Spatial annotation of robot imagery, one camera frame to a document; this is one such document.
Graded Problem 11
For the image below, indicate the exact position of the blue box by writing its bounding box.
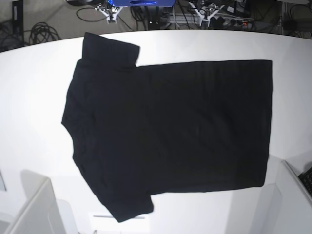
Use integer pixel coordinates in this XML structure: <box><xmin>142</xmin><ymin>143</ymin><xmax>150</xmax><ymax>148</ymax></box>
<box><xmin>109</xmin><ymin>0</ymin><xmax>176</xmax><ymax>7</ymax></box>

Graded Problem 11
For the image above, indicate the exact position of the white power strip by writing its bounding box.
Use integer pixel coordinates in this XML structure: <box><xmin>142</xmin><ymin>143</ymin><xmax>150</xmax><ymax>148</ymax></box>
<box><xmin>167</xmin><ymin>13</ymin><xmax>254</xmax><ymax>29</ymax></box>

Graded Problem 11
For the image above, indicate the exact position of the black T-shirt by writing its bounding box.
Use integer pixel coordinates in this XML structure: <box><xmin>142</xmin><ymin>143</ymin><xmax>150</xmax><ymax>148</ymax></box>
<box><xmin>62</xmin><ymin>33</ymin><xmax>273</xmax><ymax>222</ymax></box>

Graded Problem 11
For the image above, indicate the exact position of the white partition panel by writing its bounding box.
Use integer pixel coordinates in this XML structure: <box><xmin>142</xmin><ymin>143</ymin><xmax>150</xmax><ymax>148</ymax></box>
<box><xmin>0</xmin><ymin>177</ymin><xmax>79</xmax><ymax>234</ymax></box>
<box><xmin>254</xmin><ymin>161</ymin><xmax>312</xmax><ymax>234</ymax></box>

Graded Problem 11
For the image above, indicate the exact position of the black keyboard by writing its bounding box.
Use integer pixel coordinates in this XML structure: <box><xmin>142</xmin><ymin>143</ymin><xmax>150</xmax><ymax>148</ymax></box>
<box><xmin>299</xmin><ymin>168</ymin><xmax>312</xmax><ymax>196</ymax></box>

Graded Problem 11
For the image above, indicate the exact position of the white partition panel left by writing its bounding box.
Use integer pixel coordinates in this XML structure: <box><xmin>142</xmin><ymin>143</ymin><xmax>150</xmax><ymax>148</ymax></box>
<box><xmin>0</xmin><ymin>177</ymin><xmax>79</xmax><ymax>234</ymax></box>

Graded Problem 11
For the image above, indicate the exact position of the white partition panel right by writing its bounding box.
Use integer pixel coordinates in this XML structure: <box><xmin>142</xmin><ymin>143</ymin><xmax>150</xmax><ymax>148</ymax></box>
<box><xmin>254</xmin><ymin>161</ymin><xmax>312</xmax><ymax>234</ymax></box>

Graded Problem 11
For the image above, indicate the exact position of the coiled black cable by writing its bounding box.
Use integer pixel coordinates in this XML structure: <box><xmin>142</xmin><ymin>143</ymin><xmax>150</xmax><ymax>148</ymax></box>
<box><xmin>28</xmin><ymin>21</ymin><xmax>61</xmax><ymax>46</ymax></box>

